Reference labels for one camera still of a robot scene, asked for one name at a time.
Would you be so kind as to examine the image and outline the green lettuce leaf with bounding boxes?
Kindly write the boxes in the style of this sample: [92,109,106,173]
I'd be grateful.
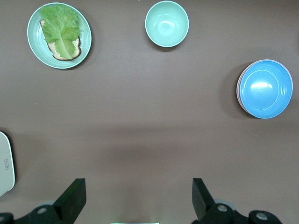
[39,4,81,59]

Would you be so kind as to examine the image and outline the blue plate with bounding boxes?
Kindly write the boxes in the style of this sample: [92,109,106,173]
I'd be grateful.
[238,60,293,119]

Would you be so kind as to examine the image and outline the small green bowl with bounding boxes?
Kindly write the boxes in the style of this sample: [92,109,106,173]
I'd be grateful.
[144,0,190,48]

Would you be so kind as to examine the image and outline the green plate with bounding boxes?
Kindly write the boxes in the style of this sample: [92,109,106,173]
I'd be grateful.
[27,2,93,70]

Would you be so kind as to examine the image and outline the toasted bread slice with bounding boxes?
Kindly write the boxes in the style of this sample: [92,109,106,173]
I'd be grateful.
[39,19,82,62]

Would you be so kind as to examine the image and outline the brown table cover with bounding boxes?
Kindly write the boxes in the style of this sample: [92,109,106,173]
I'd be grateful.
[0,0,299,224]

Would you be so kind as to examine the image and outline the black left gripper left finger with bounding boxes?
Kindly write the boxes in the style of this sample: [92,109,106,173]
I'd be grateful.
[0,178,87,224]

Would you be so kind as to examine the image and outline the beige toaster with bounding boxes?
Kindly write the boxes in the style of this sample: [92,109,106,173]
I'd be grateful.
[0,131,16,198]

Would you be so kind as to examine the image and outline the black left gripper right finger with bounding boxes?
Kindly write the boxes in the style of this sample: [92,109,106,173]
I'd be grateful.
[192,178,281,224]

